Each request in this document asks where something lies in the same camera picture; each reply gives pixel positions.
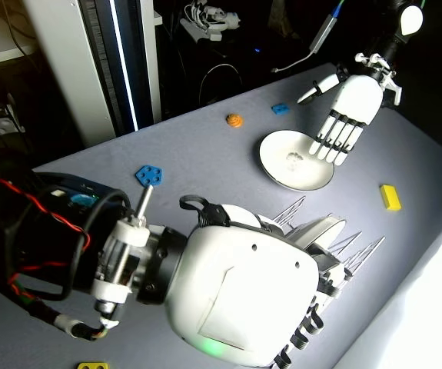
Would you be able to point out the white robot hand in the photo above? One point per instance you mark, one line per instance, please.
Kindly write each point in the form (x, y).
(243, 292)
(359, 100)

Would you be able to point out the spare white robot hand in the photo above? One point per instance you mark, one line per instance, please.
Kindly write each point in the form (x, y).
(213, 19)

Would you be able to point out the grey table cloth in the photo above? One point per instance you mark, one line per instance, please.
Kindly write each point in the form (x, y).
(378, 153)

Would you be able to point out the small blue rectangular block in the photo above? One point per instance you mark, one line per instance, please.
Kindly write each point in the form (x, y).
(280, 109)

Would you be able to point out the yellow rectangular block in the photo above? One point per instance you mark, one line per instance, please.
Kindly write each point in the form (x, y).
(390, 197)

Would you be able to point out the orange swirl toy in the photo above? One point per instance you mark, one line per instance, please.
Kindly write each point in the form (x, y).
(234, 120)

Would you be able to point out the blue pentagon block with holes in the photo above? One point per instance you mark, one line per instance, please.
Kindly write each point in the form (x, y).
(149, 176)

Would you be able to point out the yellow block with holes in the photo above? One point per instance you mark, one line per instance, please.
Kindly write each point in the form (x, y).
(92, 366)

